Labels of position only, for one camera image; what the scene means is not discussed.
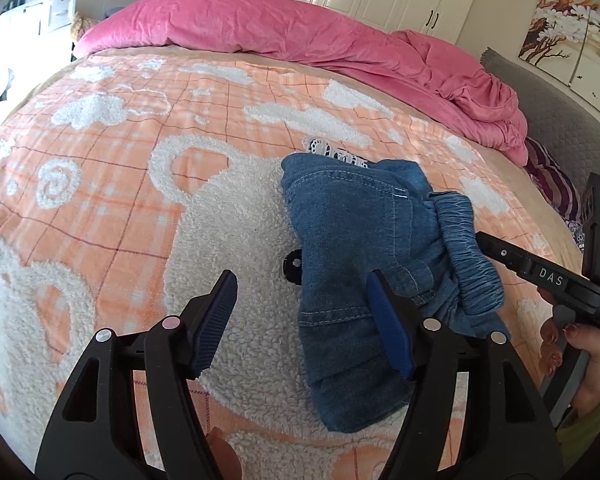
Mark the pink duvet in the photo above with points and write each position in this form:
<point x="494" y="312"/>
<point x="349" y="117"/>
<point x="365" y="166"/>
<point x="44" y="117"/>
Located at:
<point x="290" y="30"/>

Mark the purple striped pillow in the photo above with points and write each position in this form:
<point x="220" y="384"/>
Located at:
<point x="552" y="180"/>

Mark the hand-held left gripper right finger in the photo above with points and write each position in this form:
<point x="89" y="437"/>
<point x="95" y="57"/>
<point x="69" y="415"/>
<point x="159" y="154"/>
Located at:
<point x="391" y="332"/>

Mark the printed bear blanket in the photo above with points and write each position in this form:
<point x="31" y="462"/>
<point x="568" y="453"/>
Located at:
<point x="130" y="200"/>

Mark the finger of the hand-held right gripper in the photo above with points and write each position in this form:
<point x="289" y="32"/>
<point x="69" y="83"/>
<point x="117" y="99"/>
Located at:
<point x="505" y="255"/>

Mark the blue patterned cloth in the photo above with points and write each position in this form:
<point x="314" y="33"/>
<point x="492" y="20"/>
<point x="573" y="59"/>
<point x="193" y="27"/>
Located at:
<point x="577" y="235"/>

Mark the grey padded headboard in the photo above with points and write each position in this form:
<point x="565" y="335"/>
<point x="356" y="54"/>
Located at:
<point x="555" y="120"/>

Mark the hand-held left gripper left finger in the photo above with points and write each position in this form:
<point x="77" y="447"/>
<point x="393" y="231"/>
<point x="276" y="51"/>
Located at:
<point x="214" y="322"/>

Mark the blue denim pants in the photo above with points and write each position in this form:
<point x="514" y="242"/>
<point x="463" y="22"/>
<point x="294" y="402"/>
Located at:
<point x="350" y="230"/>

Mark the floral wall painting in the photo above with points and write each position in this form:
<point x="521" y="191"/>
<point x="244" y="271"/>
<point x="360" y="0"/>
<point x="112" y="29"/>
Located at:
<point x="575" y="40"/>

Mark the person's right hand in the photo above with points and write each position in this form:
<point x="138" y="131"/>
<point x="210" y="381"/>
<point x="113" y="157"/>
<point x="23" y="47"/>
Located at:
<point x="597" y="360"/>

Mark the white cabinet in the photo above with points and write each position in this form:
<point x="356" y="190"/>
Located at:
<point x="47" y="12"/>

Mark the person's left hand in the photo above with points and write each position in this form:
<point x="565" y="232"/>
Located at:
<point x="226" y="455"/>

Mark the person's right forearm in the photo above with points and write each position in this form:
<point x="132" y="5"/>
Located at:
<point x="592" y="422"/>

